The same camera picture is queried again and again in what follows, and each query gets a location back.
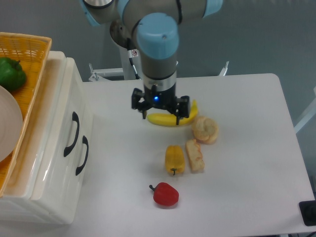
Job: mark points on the black top drawer handle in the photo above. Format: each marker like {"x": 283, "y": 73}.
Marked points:
{"x": 73, "y": 136}

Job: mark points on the white drawer cabinet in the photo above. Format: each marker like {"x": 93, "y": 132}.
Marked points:
{"x": 58, "y": 207}

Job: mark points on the black device at table corner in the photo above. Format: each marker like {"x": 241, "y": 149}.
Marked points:
{"x": 308, "y": 212}

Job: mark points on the black drawer handle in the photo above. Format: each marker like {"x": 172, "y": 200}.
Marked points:
{"x": 84, "y": 153}
{"x": 73, "y": 136}

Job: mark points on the white drawer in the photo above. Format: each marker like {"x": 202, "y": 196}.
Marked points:
{"x": 53, "y": 165}

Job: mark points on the yellow banana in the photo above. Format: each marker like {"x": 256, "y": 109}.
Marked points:
{"x": 169, "y": 120}

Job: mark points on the red bell pepper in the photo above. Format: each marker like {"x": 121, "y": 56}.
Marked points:
{"x": 164, "y": 194}

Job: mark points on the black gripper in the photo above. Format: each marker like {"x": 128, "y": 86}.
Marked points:
{"x": 164, "y": 100}

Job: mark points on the white round plate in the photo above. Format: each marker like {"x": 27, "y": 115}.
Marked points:
{"x": 11, "y": 122}

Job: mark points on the black lower drawer handle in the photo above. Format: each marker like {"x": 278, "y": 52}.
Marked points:
{"x": 84, "y": 153}

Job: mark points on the green bell pepper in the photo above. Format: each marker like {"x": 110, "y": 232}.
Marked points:
{"x": 12, "y": 76}

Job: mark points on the round bread bun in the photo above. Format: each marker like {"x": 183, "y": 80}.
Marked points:
{"x": 205, "y": 130}

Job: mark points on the yellow bell pepper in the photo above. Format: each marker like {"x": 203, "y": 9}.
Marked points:
{"x": 174, "y": 160}

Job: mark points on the toast bread slice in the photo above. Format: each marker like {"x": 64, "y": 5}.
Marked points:
{"x": 195, "y": 155}

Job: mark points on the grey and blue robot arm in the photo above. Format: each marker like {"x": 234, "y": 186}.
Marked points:
{"x": 152, "y": 27}

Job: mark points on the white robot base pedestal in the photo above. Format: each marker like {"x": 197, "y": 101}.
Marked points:
{"x": 129, "y": 54}

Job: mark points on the orange woven basket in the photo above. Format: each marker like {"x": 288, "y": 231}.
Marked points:
{"x": 32, "y": 51}

